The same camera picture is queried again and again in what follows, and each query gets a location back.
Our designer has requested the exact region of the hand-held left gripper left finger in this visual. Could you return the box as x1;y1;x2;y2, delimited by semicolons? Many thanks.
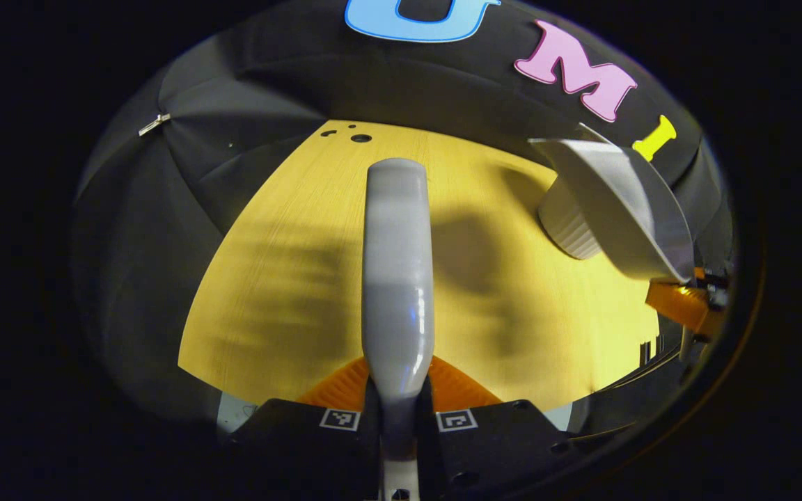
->
223;355;382;501

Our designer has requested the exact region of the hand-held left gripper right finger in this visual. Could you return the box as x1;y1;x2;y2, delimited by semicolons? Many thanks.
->
416;355;583;501

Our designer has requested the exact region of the grey plastic dustpan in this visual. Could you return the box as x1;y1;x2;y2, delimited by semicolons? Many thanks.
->
528;138;695;283

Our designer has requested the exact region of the white ribbed garbage bin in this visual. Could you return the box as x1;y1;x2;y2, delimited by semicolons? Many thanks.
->
537;124;652;261

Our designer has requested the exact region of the wooden desktop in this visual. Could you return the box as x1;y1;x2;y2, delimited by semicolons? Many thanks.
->
178;120;661;413

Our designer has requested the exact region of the small metal clip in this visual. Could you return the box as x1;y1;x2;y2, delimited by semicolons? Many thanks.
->
138;113;172;137

